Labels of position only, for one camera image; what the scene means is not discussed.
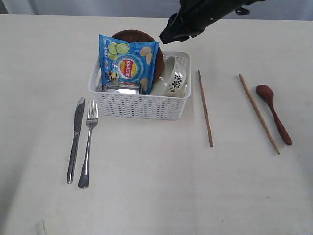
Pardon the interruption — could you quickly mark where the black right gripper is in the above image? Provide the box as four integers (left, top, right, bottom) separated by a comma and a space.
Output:
159, 0, 256, 44

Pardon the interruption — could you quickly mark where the light wooden chopstick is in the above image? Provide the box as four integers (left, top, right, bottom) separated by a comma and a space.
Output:
238, 74, 280, 155

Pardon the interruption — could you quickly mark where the dark wooden chopstick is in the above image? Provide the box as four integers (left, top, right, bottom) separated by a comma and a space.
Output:
197, 70, 214, 147

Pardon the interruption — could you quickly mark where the reddish brown wooden spoon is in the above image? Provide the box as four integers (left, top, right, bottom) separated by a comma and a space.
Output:
255, 84, 293, 146

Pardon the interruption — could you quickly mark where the silver metal fork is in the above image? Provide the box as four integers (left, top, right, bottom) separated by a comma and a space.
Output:
78, 100, 98, 188

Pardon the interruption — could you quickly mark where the silver table knife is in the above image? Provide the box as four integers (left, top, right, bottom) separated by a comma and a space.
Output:
67, 97, 85, 184

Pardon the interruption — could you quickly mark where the brown wooden plate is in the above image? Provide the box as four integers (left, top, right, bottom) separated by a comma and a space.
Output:
112, 29, 164, 83

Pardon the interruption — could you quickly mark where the white floral ceramic bowl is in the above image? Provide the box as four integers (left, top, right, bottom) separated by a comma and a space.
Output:
150, 56, 187, 98

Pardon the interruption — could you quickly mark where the blue Lays chips bag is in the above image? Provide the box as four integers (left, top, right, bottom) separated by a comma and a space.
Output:
98, 34, 159, 94

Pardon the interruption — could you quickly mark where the white perforated plastic basket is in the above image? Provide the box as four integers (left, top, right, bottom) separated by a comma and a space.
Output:
88, 51, 191, 120

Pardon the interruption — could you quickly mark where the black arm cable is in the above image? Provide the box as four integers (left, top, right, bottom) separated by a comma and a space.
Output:
234, 6, 251, 16

